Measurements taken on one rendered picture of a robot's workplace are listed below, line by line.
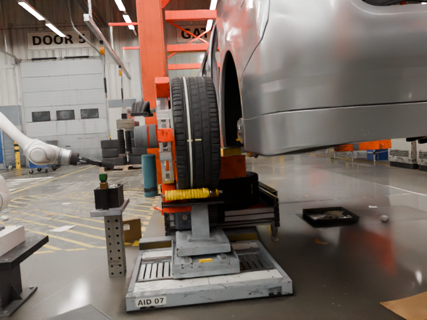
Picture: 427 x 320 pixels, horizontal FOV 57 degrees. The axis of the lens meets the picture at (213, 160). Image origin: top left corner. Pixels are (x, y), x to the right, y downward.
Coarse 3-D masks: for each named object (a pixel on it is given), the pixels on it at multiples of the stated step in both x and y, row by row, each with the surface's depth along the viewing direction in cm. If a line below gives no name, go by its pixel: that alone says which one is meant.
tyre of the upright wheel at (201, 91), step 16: (176, 80) 214; (192, 80) 214; (208, 80) 214; (176, 96) 203; (192, 96) 204; (208, 96) 204; (176, 112) 199; (192, 112) 200; (208, 112) 201; (176, 128) 198; (192, 128) 199; (208, 128) 200; (176, 144) 199; (192, 144) 199; (208, 144) 200; (176, 160) 206; (192, 160) 202; (208, 160) 204; (208, 176) 211
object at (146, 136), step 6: (138, 126) 226; (144, 126) 224; (150, 126) 224; (156, 126) 224; (162, 126) 225; (138, 132) 222; (144, 132) 222; (150, 132) 222; (156, 132) 223; (138, 138) 222; (144, 138) 222; (150, 138) 222; (156, 138) 223; (138, 144) 224; (144, 144) 224; (150, 144) 224; (156, 144) 225
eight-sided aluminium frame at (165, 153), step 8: (160, 104) 213; (160, 112) 203; (168, 112) 203; (160, 120) 202; (168, 120) 203; (160, 144) 203; (168, 144) 204; (160, 152) 203; (168, 152) 204; (160, 160) 205; (168, 160) 206; (168, 176) 219
